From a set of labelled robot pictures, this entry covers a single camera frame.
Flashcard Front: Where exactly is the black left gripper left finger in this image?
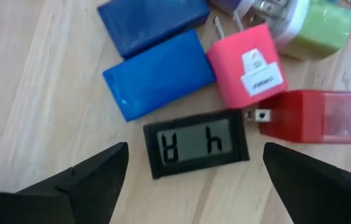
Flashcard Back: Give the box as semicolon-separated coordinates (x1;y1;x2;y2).
0;142;129;224

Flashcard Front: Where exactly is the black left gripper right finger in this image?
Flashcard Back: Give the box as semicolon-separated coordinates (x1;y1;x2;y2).
262;142;351;224

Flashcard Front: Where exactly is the red multi-port USB charger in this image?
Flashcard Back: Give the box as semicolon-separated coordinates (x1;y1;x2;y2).
245;89;351;145

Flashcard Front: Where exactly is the black LCD display module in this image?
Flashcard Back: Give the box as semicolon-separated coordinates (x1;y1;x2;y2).
143;108;251;180

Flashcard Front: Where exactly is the bright blue wall charger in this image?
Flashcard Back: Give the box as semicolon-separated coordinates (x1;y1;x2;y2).
102;29;217;123

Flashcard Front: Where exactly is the pink USB wall charger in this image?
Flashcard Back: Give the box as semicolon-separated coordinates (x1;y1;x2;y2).
206;11;289;110

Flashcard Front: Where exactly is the green white USB charger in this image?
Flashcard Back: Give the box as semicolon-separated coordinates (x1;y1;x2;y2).
250;0;351;62

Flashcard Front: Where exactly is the dark blue wall charger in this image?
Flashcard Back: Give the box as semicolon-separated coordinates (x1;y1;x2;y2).
96;0;211;60

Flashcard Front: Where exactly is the periwinkle wall charger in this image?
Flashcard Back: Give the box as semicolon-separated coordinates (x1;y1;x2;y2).
208;0;251;18

